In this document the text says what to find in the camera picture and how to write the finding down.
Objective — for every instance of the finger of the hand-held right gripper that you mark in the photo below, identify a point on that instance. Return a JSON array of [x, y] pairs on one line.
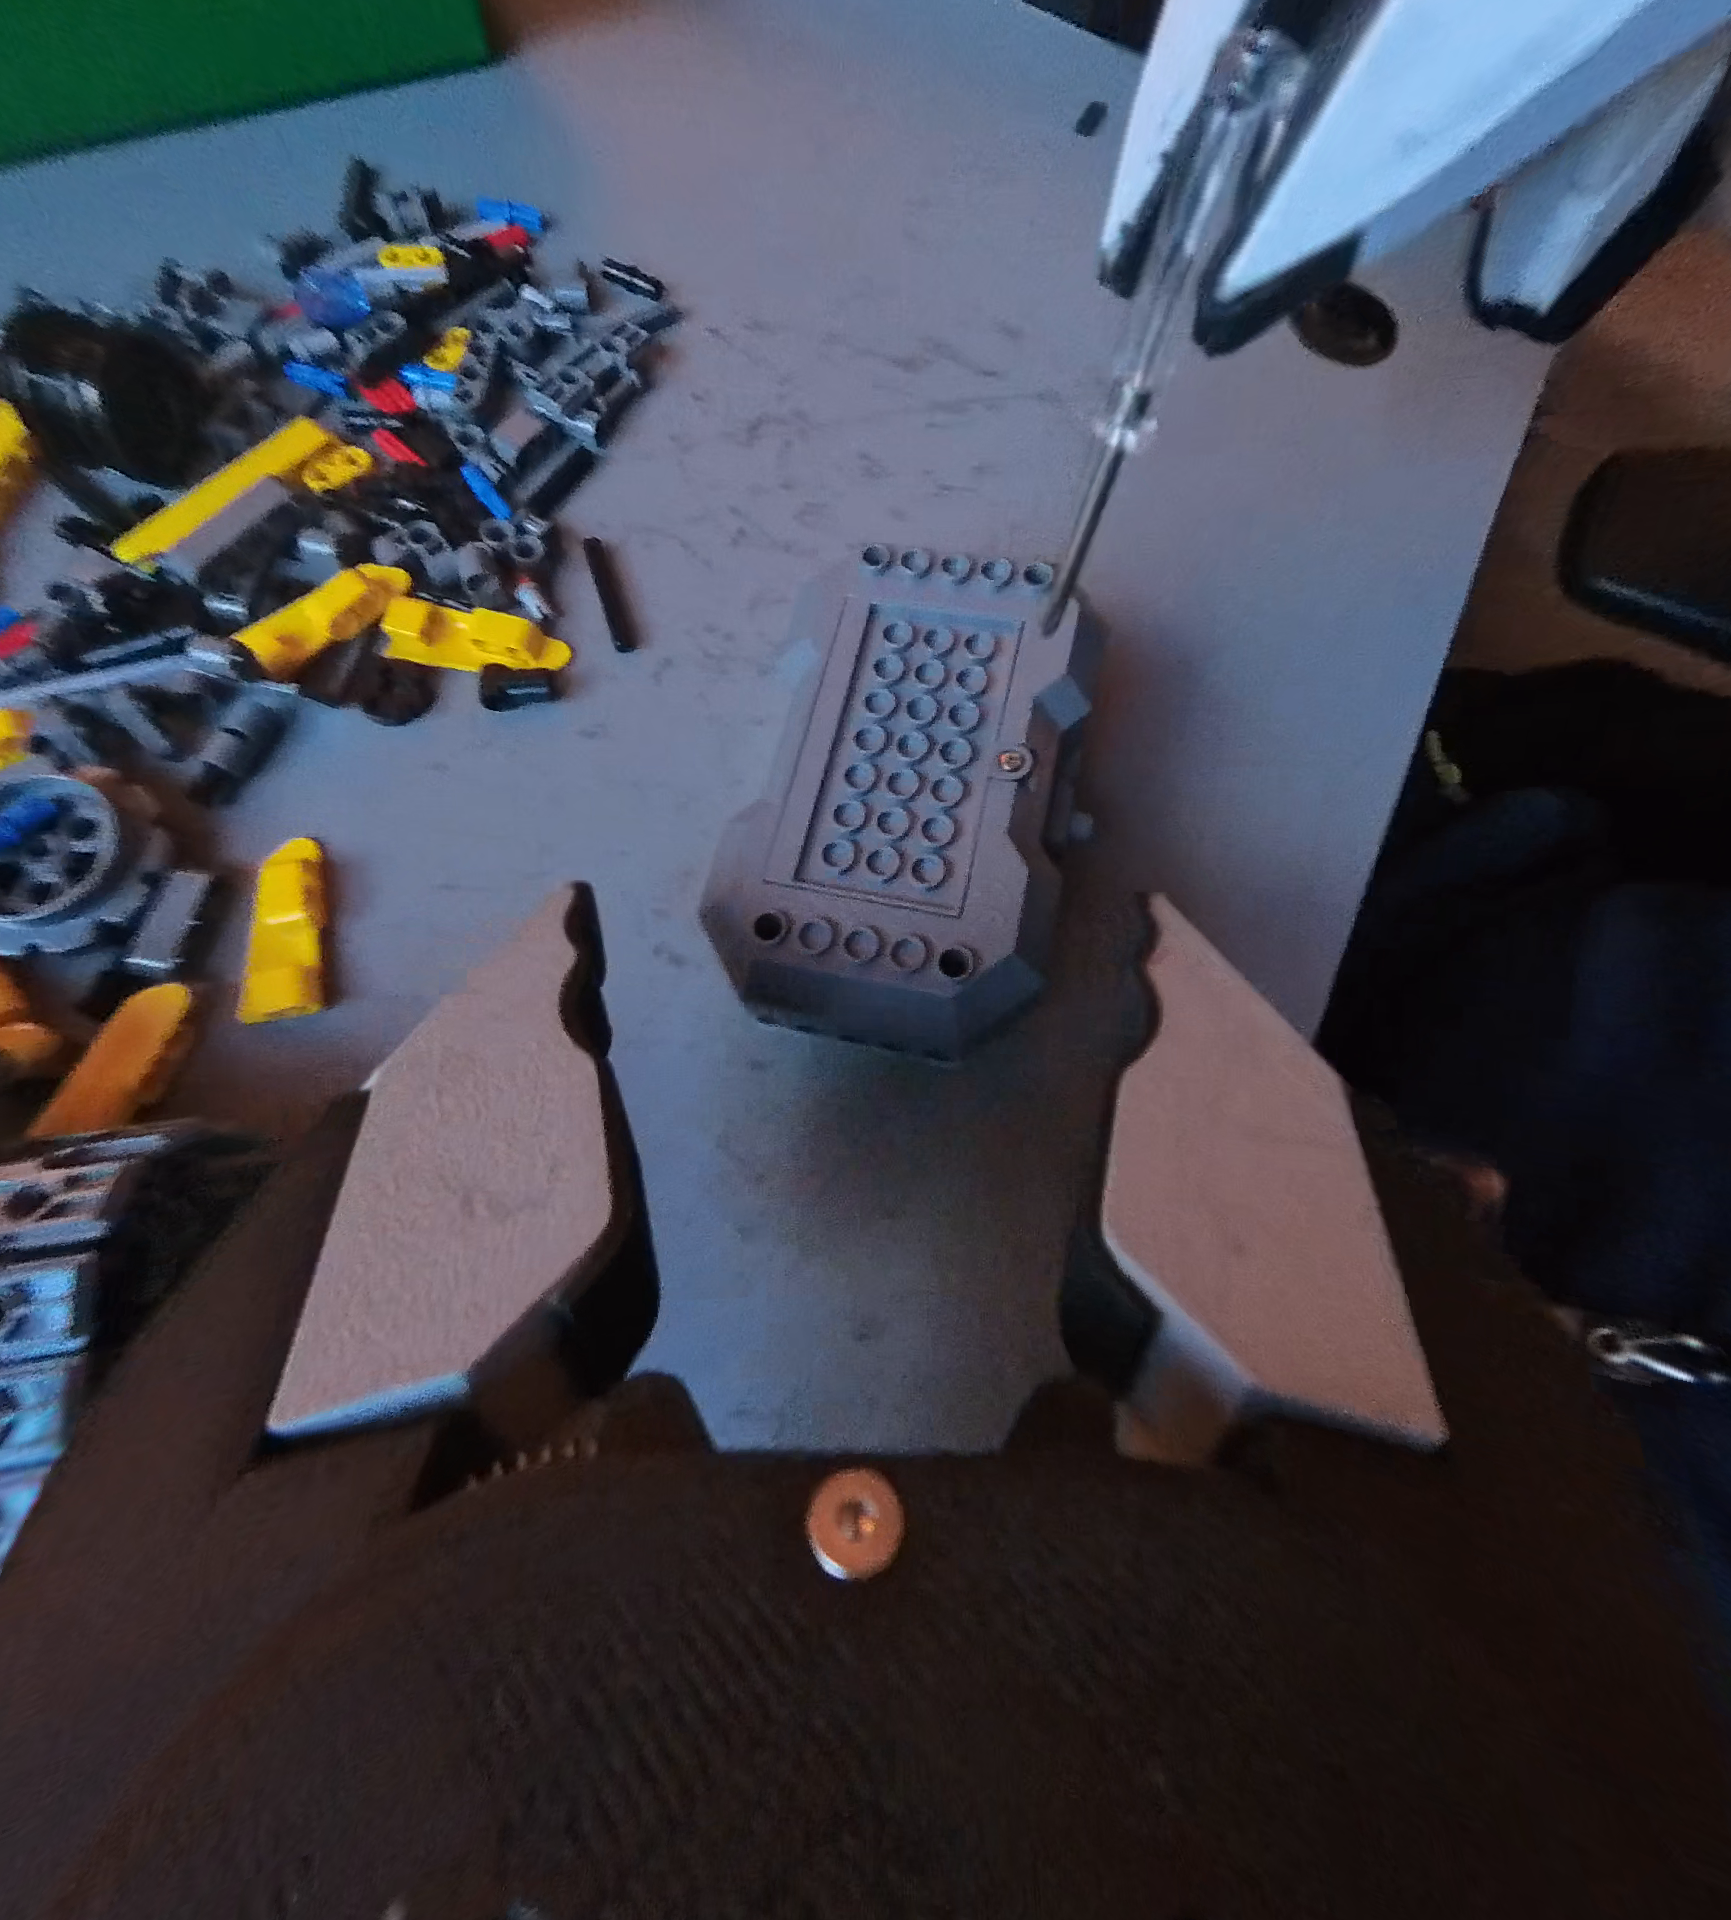
[[1436, 104], [1166, 121]]

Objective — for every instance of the green plastic bin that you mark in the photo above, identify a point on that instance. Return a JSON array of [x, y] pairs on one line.
[[130, 74]]

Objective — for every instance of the black axle rod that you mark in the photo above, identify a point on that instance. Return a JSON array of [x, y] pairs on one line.
[[610, 596]]

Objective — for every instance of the grey sprocket wheel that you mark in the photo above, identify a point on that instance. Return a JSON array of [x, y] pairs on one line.
[[33, 870]]

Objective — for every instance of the grey studded battery box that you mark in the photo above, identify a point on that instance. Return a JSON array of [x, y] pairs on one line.
[[880, 751]]

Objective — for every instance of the pile of small brick pieces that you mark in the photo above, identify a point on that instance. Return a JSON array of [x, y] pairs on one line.
[[400, 374]]

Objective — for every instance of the black chair armrest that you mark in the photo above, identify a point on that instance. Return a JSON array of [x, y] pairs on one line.
[[1690, 555]]

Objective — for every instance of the long yellow panel piece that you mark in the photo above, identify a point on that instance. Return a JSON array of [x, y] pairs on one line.
[[109, 1059]]

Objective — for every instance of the black ribbed tyre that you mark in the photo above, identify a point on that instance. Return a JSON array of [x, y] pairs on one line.
[[115, 374]]

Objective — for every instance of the short yellow curved piece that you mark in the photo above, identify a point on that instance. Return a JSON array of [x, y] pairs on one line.
[[282, 930]]

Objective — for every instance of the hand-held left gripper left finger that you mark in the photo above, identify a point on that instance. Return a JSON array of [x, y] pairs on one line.
[[460, 1171]]

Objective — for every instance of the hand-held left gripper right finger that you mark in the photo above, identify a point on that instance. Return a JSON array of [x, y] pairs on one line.
[[1256, 1200]]

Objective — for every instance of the black cloth with zip pull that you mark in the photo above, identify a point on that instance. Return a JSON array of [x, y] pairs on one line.
[[1480, 811]]

